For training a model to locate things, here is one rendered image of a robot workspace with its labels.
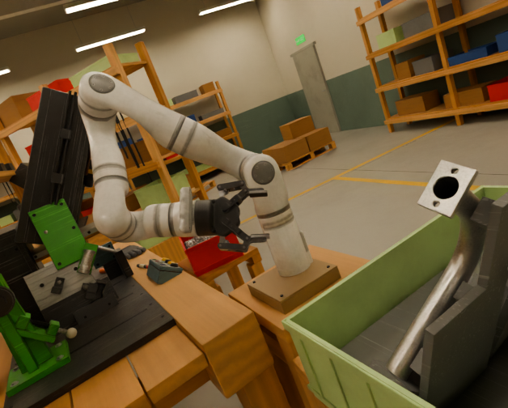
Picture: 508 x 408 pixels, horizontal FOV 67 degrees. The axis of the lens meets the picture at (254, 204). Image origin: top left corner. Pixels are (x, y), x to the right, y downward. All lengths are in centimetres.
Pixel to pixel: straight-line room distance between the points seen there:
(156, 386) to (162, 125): 57
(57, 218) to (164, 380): 73
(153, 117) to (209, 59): 1006
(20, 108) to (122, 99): 438
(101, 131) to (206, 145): 24
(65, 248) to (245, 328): 72
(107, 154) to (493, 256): 72
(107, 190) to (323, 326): 51
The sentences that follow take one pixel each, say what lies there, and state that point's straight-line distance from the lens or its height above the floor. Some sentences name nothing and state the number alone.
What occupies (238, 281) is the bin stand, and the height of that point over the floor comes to 59.
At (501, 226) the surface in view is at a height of 112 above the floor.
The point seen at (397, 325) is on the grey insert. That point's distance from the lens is 83.
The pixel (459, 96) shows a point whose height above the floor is 40.
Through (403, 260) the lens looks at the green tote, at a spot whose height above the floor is 92.
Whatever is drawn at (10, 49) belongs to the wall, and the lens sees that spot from 1078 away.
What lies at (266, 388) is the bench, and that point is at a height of 71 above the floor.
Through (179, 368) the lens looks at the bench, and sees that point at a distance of 91.
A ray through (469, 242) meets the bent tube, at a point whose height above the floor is 108.
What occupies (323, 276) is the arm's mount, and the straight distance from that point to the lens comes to 100.
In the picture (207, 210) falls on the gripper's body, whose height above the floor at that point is 118.
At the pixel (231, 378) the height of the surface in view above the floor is 79.
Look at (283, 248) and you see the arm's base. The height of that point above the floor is 97.
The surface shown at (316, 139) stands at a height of 31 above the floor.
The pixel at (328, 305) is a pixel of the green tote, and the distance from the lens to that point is 77.
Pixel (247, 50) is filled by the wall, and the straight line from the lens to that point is 1137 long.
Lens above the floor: 133
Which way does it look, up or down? 13 degrees down
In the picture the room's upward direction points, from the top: 21 degrees counter-clockwise
